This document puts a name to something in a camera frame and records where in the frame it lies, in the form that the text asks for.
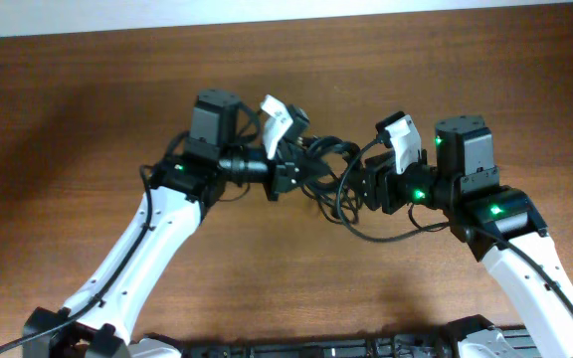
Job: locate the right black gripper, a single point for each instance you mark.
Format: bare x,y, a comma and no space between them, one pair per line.
379,174

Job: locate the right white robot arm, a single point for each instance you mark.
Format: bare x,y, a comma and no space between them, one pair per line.
500,224

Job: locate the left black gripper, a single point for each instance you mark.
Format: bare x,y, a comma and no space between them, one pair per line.
285,171

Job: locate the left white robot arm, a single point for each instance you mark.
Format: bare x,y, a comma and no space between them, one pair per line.
228,142

